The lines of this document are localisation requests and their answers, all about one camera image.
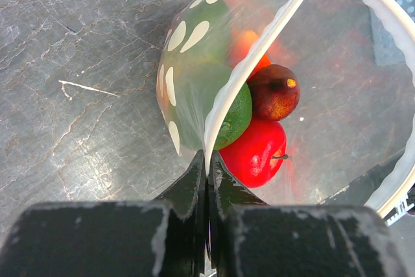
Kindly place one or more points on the red round apple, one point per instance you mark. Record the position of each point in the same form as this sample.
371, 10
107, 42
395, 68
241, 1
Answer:
256, 156

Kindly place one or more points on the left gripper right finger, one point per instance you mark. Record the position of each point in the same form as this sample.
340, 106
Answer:
251, 238

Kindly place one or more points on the light blue plastic basket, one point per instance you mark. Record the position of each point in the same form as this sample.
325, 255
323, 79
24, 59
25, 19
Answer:
385, 51

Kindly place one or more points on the clear polka dot zip bag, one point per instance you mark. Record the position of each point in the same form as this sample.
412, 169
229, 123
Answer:
350, 139

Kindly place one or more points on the bright red fruit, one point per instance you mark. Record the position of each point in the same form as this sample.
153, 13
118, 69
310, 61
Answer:
242, 42

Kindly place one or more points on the dark red pointed fruit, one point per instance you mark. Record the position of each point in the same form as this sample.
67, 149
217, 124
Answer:
275, 92

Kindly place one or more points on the green round fruit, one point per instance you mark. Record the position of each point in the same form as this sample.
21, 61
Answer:
193, 68

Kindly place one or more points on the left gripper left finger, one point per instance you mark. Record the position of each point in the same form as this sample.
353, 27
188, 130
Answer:
161, 237

